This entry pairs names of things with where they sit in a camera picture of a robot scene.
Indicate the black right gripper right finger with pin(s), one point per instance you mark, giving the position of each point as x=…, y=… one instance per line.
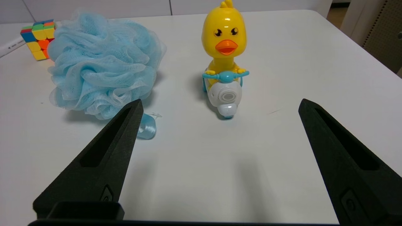
x=348, y=163

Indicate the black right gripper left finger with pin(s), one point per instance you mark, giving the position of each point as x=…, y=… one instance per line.
x=100, y=163

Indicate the light blue bath loofah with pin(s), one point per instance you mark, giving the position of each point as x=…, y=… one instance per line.
x=102, y=62

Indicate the multicoloured puzzle cube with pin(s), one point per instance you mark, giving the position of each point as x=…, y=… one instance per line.
x=38, y=39

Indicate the white marker pen black cap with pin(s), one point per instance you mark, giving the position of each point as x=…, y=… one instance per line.
x=11, y=46

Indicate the yellow duck scooter toy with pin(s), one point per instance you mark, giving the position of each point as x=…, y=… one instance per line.
x=224, y=59

